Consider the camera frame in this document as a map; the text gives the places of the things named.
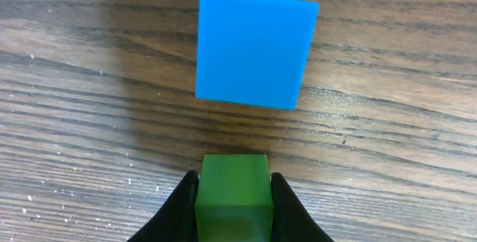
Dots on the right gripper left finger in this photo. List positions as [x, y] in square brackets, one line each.
[177, 216]

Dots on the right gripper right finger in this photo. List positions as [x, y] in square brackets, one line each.
[290, 217]

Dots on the green cube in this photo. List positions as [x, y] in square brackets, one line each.
[234, 193]

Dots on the blue cube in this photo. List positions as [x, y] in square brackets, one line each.
[255, 48]

